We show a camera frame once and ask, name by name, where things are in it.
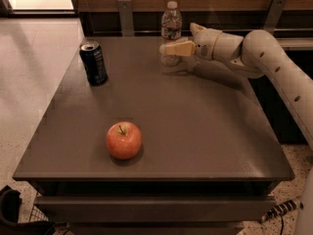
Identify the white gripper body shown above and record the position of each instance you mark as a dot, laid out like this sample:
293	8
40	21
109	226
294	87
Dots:
204	45

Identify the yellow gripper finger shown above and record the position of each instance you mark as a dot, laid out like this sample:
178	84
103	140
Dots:
182	49
196	28

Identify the clear plastic water bottle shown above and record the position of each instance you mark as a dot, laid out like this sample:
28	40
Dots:
171	27

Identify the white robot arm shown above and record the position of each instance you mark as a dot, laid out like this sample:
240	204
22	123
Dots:
258	53

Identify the dark blue soda can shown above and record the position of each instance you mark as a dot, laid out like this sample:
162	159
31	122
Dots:
92	57

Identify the grey drawer cabinet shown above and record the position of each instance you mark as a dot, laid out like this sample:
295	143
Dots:
209	158

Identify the red apple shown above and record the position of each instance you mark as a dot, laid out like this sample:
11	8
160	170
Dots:
124	140

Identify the dark bag on floor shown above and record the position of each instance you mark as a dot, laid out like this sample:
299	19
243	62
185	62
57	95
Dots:
10	203

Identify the left metal wall bracket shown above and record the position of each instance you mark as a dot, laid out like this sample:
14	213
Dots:
126	17

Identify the metal wall bracket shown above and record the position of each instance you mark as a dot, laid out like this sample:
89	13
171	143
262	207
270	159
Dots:
126	17
273	15

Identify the right metal wall bracket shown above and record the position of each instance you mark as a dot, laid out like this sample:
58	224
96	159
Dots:
273	15

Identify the wire basket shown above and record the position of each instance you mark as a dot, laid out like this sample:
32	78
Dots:
36	214

